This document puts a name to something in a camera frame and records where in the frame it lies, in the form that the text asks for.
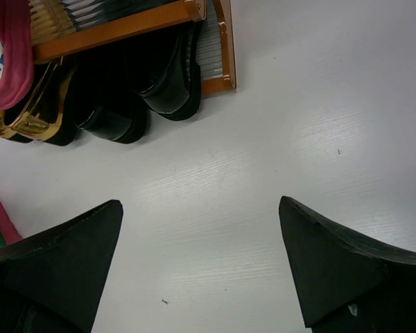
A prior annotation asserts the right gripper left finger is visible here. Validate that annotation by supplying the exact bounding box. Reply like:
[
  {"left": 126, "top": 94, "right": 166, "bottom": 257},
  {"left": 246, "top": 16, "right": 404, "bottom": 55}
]
[{"left": 0, "top": 200, "right": 123, "bottom": 332}]

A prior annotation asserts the black loafer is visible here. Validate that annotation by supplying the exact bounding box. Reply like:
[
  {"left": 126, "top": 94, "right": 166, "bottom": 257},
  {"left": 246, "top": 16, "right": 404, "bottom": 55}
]
[
  {"left": 123, "top": 21, "right": 204, "bottom": 121},
  {"left": 64, "top": 40, "right": 148, "bottom": 144}
]

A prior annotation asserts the orange wooden shoe shelf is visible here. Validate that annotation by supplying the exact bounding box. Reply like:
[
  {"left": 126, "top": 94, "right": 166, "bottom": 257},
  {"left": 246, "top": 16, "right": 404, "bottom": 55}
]
[{"left": 33, "top": 1, "right": 236, "bottom": 94}]

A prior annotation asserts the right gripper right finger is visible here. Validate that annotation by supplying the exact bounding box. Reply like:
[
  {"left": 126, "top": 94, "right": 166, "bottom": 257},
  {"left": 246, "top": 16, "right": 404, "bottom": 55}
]
[{"left": 279, "top": 196, "right": 416, "bottom": 332}]

